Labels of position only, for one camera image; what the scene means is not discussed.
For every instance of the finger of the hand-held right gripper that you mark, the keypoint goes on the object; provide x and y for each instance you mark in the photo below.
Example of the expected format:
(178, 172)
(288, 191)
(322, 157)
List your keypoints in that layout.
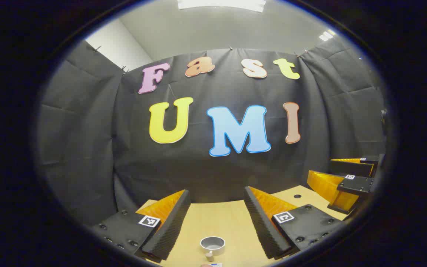
(356, 183)
(354, 167)

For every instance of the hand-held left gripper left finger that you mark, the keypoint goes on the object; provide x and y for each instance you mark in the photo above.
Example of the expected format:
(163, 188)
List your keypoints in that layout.
(169, 230)

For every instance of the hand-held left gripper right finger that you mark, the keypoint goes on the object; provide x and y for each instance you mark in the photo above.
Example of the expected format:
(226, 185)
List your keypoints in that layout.
(263, 226)

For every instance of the white toothpaste tube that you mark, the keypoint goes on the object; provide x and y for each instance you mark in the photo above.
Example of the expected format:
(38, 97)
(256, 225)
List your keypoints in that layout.
(213, 264)

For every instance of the light wooden desktop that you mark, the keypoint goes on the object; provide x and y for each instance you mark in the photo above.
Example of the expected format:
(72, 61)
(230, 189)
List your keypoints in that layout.
(217, 222)

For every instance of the black backdrop cloth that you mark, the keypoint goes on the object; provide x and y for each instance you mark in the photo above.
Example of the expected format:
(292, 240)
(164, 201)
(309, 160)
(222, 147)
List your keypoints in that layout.
(198, 167)

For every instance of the small ceiling light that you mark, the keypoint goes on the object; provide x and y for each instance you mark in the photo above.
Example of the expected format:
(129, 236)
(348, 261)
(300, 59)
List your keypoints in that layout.
(326, 35)

